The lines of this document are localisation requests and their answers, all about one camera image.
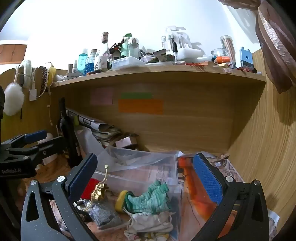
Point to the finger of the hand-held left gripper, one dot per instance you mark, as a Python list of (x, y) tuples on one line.
[(52, 144), (35, 136)]

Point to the orange cloth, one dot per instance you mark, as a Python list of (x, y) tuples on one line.
[(196, 197)]

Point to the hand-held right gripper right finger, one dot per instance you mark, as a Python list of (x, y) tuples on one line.
[(207, 178)]

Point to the small white spray bottle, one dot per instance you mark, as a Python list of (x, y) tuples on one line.
[(75, 66)]

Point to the orange sticky note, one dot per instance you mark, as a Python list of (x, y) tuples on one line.
[(140, 106)]

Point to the tall clear plastic bottle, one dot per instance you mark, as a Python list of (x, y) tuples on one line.
[(164, 42)]

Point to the bottle of blue beads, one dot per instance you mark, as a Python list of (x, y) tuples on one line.
[(90, 63)]

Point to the clear plastic storage box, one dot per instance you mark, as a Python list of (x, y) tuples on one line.
[(138, 166)]

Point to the white printed cup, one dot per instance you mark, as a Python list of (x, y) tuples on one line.
[(101, 62)]

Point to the glass bowl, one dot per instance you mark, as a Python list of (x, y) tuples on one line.
[(218, 52)]

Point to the yellow round sponge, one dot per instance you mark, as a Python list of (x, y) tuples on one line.
[(120, 201)]

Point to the brown wooden panel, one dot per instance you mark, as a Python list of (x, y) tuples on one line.
[(12, 54)]

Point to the grey glittery cloth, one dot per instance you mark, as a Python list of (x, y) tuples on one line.
[(104, 214)]

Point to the green knitted socks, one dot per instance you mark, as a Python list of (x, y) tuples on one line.
[(149, 198)]

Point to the clear glass bottle brown cap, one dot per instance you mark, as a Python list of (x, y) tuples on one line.
[(105, 48)]

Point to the yellow hair band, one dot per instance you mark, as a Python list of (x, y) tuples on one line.
[(52, 74)]

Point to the stack of folded newspapers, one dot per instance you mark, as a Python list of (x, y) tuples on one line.
[(101, 129)]

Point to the clear jar of copper sticks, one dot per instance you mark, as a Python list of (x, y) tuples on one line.
[(228, 46)]

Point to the orange capped tube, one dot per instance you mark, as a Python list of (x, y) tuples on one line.
[(222, 59)]

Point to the wooden shelf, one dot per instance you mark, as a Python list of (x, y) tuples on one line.
[(161, 75)]

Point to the frosted bottle silver cap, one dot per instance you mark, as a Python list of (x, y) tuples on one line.
[(133, 47)]

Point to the blue liquid bottle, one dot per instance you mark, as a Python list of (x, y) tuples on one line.
[(82, 61)]

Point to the dark small carton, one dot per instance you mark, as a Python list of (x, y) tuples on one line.
[(163, 54)]

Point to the green sticky note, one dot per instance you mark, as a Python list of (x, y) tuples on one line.
[(137, 95)]

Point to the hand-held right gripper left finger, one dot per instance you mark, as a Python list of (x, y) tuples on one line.
[(85, 172)]

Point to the white fluffy pompom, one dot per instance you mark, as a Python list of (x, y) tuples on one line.
[(12, 99)]

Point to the clear plastic bag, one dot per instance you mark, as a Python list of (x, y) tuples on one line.
[(89, 141)]

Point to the clear lidded plastic container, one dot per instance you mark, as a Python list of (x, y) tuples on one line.
[(128, 62)]

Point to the newspaper sheet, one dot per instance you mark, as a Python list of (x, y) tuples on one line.
[(232, 170)]

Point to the white fluffy headband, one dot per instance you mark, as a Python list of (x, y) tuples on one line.
[(27, 69)]

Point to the dark wine bottle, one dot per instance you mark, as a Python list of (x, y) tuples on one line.
[(68, 139)]

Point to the pink sticky note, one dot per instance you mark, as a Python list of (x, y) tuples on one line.
[(101, 96)]

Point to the blue metal device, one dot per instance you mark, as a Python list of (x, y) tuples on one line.
[(245, 59)]

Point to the white plastic dispenser rack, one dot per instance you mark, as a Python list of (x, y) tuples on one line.
[(185, 49)]

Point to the gold hanging ornament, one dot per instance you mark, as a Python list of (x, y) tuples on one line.
[(99, 190)]

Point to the red soft cloth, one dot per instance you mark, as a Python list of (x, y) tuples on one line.
[(89, 188)]

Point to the mint green bottle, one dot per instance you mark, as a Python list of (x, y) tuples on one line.
[(126, 47)]

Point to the dark lipstick tube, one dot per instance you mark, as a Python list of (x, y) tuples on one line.
[(97, 71)]

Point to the small cardboard box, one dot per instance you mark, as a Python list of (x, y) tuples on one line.
[(128, 141)]

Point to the brown patterned headband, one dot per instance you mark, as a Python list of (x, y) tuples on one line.
[(44, 76)]

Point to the brown curtain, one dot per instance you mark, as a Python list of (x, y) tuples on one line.
[(275, 51)]

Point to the white charger plug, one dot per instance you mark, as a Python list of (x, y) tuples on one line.
[(33, 94)]

